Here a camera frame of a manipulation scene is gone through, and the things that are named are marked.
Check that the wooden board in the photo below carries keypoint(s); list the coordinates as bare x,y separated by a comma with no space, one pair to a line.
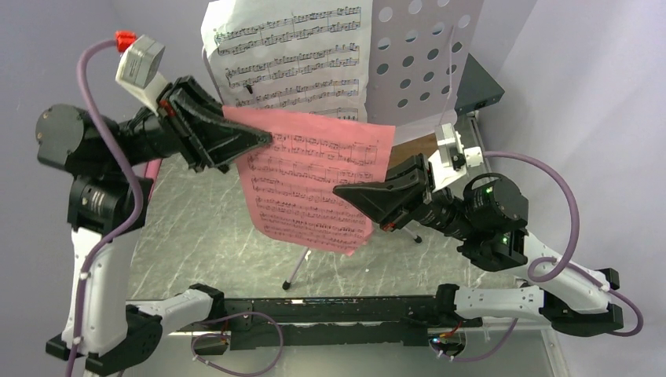
426,145

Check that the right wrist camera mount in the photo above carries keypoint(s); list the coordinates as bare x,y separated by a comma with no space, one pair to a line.
452,153

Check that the dark teal rack unit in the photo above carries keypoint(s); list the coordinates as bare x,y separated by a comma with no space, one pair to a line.
477,89

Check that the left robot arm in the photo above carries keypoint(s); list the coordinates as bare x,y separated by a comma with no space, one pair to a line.
107,207

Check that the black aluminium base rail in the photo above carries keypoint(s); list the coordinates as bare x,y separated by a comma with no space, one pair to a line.
408,320

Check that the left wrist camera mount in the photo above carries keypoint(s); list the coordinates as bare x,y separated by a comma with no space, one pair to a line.
138,71

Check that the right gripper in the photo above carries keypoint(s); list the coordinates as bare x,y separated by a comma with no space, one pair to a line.
407,188

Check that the white sheet music page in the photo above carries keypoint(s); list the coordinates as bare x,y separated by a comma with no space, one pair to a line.
301,56

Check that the lilac perforated music stand desk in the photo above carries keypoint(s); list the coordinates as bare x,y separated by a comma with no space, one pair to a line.
418,54

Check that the pink sheet music page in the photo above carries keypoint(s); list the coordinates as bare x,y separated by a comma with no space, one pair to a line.
288,184

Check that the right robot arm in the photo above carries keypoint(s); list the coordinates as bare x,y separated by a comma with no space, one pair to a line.
490,222

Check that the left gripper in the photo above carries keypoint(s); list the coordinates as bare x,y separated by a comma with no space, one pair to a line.
205,129

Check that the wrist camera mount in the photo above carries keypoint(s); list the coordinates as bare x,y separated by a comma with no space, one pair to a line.
452,153
138,71

